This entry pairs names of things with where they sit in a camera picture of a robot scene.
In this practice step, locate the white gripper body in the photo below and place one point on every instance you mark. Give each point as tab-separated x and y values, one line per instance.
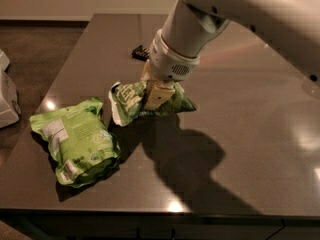
168	65

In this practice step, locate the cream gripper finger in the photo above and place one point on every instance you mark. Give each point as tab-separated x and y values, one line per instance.
147	72
158	92

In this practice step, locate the green jalapeno chip bag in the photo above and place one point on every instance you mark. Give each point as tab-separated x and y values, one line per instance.
127	102

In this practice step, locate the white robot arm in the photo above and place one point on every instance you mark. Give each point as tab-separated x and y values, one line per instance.
290	27

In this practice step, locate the green rice chip bag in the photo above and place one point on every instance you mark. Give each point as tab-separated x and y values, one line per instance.
79	142

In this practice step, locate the black snack bar wrapper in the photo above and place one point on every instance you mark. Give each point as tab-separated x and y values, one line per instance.
140	53

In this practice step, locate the white appliance at left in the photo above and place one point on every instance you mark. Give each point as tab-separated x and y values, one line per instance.
9	107

